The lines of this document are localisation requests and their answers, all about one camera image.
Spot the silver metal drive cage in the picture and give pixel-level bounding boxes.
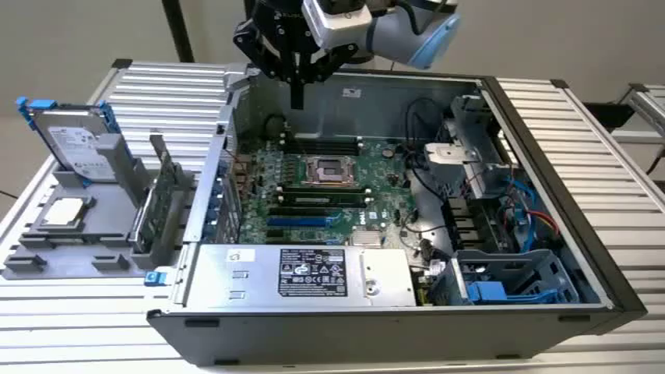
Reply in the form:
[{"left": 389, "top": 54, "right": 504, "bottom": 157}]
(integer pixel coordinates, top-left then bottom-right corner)
[{"left": 423, "top": 95, "right": 521, "bottom": 200}]

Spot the black stand pole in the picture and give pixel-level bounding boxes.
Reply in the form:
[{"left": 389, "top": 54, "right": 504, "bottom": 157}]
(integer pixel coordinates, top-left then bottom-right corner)
[{"left": 160, "top": 0, "right": 198, "bottom": 63}]

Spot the black power cable loop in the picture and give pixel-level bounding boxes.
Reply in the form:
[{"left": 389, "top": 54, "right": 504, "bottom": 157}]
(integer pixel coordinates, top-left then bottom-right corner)
[{"left": 404, "top": 97, "right": 449, "bottom": 172}]

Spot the blue expansion slot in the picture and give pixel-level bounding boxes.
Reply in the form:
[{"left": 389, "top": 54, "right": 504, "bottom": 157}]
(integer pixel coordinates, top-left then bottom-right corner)
[{"left": 267, "top": 217, "right": 335, "bottom": 230}]

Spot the open grey PC case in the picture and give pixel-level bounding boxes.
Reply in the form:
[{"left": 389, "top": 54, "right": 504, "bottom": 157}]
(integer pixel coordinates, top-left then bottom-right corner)
[{"left": 146, "top": 63, "right": 649, "bottom": 367}]

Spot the hard disk in blue carrier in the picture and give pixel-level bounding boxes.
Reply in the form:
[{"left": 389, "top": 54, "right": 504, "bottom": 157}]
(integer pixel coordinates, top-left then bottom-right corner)
[{"left": 16, "top": 97, "right": 126, "bottom": 186}]

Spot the black expansion slot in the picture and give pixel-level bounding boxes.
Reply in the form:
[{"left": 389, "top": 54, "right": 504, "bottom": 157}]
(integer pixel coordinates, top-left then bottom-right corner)
[{"left": 268, "top": 207, "right": 330, "bottom": 218}]

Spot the red and yellow wire bundle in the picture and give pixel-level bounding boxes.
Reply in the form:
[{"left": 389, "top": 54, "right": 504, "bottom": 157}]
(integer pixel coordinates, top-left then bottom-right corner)
[{"left": 528, "top": 209, "right": 561, "bottom": 235}]

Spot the CPU socket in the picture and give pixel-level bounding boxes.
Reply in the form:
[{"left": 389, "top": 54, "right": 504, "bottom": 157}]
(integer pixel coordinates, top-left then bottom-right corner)
[{"left": 304, "top": 154, "right": 360, "bottom": 184}]

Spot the silver chipset heat sink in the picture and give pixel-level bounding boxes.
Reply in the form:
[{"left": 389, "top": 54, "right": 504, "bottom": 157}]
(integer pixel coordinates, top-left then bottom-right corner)
[{"left": 352, "top": 230, "right": 385, "bottom": 249}]

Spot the green motherboard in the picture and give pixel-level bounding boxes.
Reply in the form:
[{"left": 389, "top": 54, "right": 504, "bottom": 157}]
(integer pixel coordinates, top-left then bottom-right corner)
[{"left": 234, "top": 136, "right": 443, "bottom": 273}]

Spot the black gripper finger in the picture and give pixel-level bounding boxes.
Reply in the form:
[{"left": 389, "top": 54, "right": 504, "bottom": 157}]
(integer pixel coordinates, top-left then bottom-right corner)
[
  {"left": 298, "top": 38, "right": 360, "bottom": 109},
  {"left": 232, "top": 21, "right": 300, "bottom": 109}
]

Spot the silver power supply unit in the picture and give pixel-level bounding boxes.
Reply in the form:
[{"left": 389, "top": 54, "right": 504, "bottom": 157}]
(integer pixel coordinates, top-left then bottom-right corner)
[{"left": 184, "top": 244, "right": 420, "bottom": 309}]

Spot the green RAM stick on rack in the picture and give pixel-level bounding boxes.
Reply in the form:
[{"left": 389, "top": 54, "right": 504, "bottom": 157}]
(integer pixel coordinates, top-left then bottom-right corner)
[{"left": 46, "top": 232, "right": 128, "bottom": 243}]

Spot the silver CPU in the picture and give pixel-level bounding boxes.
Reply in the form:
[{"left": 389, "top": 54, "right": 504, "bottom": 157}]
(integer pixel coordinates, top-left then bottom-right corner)
[{"left": 40, "top": 197, "right": 91, "bottom": 227}]

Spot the blue plastic bay clip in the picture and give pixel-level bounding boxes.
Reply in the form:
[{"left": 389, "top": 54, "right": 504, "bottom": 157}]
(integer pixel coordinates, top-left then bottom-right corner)
[{"left": 465, "top": 282, "right": 509, "bottom": 305}]

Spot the grey parts rack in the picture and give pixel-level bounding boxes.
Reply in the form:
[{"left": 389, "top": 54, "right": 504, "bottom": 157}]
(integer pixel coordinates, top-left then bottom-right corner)
[{"left": 0, "top": 134, "right": 198, "bottom": 281}]

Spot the aluminium side table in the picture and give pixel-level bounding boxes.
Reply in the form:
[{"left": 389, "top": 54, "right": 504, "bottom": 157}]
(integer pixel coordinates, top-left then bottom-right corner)
[{"left": 607, "top": 83, "right": 665, "bottom": 146}]

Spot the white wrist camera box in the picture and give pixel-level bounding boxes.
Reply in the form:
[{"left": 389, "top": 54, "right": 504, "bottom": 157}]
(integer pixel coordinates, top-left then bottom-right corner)
[{"left": 303, "top": 0, "right": 375, "bottom": 51}]

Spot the green RAM stick in slot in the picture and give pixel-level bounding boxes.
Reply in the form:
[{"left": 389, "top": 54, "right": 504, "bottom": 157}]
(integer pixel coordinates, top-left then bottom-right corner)
[{"left": 283, "top": 196, "right": 365, "bottom": 206}]

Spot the green graphics card black shroud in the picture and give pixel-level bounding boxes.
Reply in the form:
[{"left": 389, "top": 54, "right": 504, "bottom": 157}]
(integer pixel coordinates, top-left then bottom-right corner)
[{"left": 128, "top": 133, "right": 182, "bottom": 256}]

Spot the grey-blue plastic disk bay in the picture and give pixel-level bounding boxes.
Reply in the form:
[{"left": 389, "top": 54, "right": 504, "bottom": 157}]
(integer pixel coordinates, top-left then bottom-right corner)
[{"left": 431, "top": 249, "right": 583, "bottom": 307}]

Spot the blue data wire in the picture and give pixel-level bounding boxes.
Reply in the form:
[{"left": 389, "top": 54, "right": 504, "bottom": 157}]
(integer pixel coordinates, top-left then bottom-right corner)
[{"left": 503, "top": 175, "right": 541, "bottom": 252}]

